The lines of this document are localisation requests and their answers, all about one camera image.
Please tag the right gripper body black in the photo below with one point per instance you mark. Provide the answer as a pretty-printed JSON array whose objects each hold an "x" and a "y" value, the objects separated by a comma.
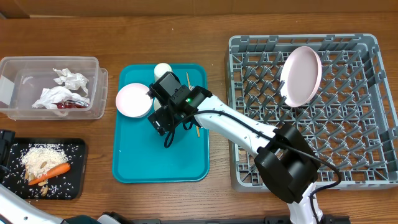
[{"x": 171, "y": 116}]

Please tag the rice and food scraps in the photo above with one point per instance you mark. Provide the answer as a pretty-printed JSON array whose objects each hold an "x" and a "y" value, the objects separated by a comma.
[{"x": 39, "y": 161}]

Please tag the pink bowl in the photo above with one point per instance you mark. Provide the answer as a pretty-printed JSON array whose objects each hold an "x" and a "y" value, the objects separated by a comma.
[{"x": 133, "y": 100}]

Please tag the orange carrot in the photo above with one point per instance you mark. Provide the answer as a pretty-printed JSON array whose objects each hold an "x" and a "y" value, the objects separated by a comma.
[{"x": 58, "y": 170}]

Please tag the white napkin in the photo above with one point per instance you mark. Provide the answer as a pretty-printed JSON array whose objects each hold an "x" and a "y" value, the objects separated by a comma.
[{"x": 70, "y": 86}]

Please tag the red snack wrapper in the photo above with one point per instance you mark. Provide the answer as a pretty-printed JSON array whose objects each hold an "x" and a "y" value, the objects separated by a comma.
[{"x": 72, "y": 104}]

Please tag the large pink plate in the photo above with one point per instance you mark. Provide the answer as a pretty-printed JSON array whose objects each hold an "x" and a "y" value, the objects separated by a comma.
[{"x": 301, "y": 75}]

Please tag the grey plastic dishwasher rack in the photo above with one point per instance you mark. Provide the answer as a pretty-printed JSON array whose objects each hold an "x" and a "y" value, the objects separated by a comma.
[{"x": 351, "y": 122}]

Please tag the white small bowl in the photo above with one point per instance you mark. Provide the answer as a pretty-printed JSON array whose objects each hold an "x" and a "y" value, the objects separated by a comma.
[{"x": 157, "y": 104}]

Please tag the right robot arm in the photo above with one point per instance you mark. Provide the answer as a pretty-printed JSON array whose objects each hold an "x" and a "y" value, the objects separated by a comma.
[{"x": 284, "y": 160}]

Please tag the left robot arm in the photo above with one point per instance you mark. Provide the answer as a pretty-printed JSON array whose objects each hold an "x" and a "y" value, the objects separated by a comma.
[{"x": 16, "y": 210}]

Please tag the wooden chopstick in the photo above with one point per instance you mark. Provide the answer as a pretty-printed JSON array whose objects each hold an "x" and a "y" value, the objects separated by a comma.
[{"x": 197, "y": 128}]

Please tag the white paper cup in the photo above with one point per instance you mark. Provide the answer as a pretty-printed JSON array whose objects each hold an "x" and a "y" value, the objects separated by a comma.
[{"x": 160, "y": 69}]

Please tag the black plastic tray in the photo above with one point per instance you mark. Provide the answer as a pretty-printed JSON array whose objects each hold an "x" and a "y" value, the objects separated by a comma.
[{"x": 65, "y": 186}]

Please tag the clear plastic bin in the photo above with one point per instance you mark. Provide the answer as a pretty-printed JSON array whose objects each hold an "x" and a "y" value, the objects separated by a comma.
[{"x": 24, "y": 78}]

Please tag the teal serving tray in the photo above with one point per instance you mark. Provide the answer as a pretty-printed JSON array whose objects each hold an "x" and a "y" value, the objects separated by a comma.
[{"x": 139, "y": 155}]

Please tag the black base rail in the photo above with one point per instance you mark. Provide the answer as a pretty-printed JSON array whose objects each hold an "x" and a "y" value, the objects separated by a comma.
[{"x": 115, "y": 218}]

